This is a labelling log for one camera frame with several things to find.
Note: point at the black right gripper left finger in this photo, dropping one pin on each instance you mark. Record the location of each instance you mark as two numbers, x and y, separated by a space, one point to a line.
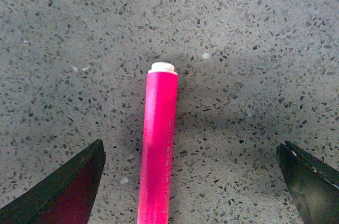
65 196

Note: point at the pink pen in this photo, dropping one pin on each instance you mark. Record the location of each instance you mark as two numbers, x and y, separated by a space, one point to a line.
157 143

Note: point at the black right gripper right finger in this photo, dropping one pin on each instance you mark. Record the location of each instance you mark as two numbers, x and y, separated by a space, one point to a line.
312 184

